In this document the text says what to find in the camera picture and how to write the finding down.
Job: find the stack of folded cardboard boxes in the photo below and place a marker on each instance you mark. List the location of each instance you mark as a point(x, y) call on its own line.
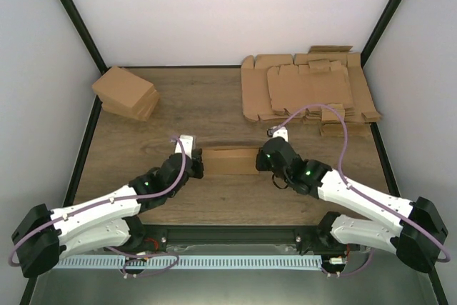
point(126, 94)

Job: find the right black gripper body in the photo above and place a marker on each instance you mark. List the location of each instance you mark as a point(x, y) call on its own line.
point(262, 166)

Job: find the stack of flat cardboard blanks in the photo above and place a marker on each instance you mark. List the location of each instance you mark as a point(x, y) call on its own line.
point(319, 87)

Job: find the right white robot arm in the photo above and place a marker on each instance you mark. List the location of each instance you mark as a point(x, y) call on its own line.
point(412, 230)

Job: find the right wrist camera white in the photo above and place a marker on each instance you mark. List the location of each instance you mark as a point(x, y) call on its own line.
point(278, 131)

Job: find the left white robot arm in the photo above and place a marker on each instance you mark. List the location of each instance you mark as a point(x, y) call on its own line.
point(44, 236)

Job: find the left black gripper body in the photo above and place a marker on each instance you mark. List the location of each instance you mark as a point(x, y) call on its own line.
point(198, 173)

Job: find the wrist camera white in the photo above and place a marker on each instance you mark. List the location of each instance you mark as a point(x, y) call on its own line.
point(185, 144)
point(278, 131)

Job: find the cardboard box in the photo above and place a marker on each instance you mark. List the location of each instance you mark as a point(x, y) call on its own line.
point(230, 160)

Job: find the light blue slotted cable duct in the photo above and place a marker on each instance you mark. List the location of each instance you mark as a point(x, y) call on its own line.
point(196, 262)

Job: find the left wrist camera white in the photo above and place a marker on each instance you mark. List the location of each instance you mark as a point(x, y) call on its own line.
point(185, 144)

